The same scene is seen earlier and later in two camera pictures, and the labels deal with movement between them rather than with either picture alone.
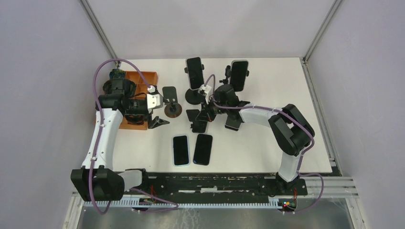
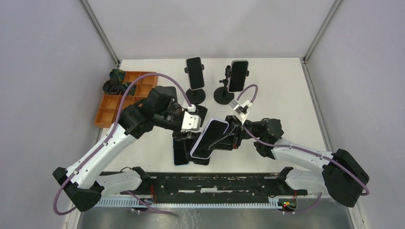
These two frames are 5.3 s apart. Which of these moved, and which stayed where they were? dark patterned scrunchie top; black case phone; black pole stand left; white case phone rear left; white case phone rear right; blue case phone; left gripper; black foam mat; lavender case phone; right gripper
Moved: left gripper; black case phone; right gripper; lavender case phone
Stayed: white case phone rear right; black pole stand left; black foam mat; blue case phone; dark patterned scrunchie top; white case phone rear left
